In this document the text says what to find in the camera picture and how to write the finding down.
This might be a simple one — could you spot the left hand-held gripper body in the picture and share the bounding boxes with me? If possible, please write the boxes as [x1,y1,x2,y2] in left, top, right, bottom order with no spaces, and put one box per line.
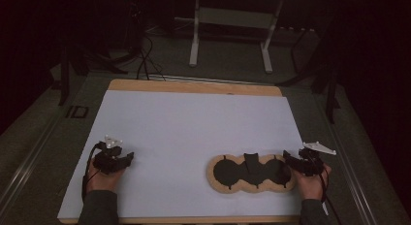
[92,134,126,177]

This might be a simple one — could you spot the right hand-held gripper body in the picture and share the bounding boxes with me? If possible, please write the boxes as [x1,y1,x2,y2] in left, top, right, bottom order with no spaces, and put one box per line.
[299,141,337,177]

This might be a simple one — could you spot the tan fleece black leather pad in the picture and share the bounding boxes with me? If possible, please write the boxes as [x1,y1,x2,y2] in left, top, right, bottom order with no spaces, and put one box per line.
[206,152,297,194]

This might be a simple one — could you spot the person's left hand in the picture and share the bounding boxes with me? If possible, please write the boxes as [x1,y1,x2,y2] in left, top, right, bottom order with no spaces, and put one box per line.
[85,160,126,193]

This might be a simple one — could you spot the person's right hand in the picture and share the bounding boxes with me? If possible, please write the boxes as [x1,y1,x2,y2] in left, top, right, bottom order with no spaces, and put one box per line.
[292,163,332,201]

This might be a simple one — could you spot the white table mat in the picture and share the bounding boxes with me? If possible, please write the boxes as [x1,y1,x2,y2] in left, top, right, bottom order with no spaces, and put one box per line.
[57,89,306,219]

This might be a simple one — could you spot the black metal stand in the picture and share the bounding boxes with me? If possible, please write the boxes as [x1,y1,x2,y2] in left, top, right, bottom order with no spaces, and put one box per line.
[277,24,341,124]
[57,44,129,107]

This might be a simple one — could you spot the right hand-held gripper cable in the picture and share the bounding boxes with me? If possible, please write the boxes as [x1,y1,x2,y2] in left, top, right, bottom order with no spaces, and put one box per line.
[314,153,343,225]

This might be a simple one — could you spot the hand-held gripper cable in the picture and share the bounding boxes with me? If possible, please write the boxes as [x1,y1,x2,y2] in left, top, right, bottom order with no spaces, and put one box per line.
[81,143,105,202]
[314,153,343,225]

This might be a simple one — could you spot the left hand-held gripper cable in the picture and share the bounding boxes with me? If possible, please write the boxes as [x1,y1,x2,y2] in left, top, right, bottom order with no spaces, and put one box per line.
[81,143,105,202]

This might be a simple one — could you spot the grey metal floor rail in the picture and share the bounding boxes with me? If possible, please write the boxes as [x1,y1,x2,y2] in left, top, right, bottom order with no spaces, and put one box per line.
[0,110,67,209]
[313,90,379,225]

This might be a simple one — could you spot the black floor cables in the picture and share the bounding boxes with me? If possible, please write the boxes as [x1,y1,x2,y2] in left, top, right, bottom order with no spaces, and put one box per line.
[135,34,167,82]

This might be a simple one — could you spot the white metal stand frame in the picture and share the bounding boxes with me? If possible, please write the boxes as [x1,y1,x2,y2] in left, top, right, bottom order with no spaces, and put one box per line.
[188,0,285,74]

